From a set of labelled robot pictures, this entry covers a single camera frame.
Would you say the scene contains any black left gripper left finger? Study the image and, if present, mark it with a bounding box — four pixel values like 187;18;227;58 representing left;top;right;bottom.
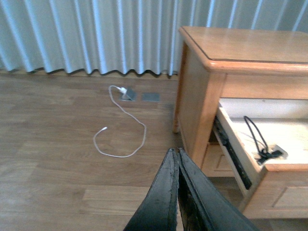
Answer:
124;148;179;231

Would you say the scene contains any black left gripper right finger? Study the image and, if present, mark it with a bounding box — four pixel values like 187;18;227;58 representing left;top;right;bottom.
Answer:
178;148;258;231

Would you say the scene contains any white charger with black cable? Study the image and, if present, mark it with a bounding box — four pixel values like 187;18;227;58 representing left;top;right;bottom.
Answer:
243;115;284;166

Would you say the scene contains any wooden drawer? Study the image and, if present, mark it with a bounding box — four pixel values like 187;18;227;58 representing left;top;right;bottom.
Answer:
201;143;234;177
213;98;308;219

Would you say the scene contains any closed grey floor socket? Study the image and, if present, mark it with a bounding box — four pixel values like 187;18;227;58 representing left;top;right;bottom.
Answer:
141;92;160;103

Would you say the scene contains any open grey floor socket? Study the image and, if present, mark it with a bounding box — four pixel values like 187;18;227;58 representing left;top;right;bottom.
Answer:
119;87;137;101

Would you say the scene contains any wooden nightstand cabinet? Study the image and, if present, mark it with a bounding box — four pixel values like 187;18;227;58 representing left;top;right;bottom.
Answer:
173;26;308;167

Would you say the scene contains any pale pleated curtain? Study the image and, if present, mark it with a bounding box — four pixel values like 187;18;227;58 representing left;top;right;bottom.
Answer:
0;0;308;75

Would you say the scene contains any white cable on floor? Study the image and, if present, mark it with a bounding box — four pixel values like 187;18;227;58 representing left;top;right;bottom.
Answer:
93;85;147;158

